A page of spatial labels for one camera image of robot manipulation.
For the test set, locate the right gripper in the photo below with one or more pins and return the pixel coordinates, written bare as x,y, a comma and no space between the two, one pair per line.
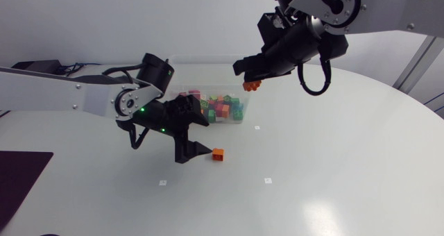
298,48

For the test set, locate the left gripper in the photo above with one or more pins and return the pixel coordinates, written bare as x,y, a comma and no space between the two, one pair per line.
159,118

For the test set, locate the orange toy brick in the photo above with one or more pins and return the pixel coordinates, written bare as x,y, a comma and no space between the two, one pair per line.
252,85
218,154
225,111

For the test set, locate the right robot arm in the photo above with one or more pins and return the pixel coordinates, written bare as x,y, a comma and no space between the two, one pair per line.
388,10

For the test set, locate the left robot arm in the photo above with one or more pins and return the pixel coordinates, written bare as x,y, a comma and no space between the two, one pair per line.
52,90

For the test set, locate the pile of toy bricks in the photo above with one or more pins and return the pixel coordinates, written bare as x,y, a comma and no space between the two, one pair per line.
209,102

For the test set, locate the clear plastic container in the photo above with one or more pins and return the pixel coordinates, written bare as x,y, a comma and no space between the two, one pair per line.
215,76

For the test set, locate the green toy brick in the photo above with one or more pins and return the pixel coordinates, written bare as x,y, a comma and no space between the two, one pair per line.
238,115
227,98
211,116

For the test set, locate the red toy brick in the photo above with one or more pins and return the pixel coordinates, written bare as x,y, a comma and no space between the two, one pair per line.
194,93
218,110

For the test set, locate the black power brick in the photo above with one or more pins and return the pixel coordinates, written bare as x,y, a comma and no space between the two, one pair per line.
38,66

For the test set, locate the dark mat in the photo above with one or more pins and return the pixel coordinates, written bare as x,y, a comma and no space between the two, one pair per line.
19,180

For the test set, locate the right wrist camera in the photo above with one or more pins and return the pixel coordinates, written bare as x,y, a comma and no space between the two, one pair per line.
272,29

